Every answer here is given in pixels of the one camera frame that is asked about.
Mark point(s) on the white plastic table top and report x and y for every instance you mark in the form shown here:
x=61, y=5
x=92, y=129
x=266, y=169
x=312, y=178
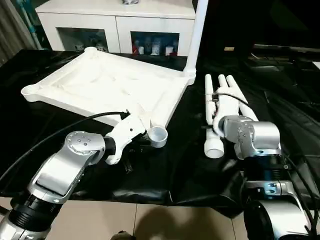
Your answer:
x=105, y=82

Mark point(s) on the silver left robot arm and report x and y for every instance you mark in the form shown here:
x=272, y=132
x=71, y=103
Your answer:
x=62, y=170

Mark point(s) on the black work mat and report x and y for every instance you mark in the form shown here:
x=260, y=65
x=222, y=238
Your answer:
x=175, y=175

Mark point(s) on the white glass-door cabinet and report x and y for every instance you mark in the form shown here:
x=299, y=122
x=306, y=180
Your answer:
x=112, y=20

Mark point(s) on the small yellow label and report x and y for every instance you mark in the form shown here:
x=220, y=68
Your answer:
x=229, y=49

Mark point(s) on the dark item on cabinet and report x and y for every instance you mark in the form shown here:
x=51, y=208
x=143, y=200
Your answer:
x=128, y=2

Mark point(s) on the grey curtain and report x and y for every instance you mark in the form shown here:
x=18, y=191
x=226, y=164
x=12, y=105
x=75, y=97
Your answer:
x=15, y=30

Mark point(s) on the white side board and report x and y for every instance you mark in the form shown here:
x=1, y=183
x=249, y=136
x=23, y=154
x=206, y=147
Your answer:
x=316, y=66

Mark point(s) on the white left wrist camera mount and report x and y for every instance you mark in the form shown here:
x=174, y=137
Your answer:
x=125, y=135

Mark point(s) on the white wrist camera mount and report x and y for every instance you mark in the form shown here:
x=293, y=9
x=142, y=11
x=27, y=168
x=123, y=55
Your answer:
x=226, y=107
x=125, y=135

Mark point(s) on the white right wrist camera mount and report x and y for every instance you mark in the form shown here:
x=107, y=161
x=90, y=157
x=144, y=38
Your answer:
x=226, y=107

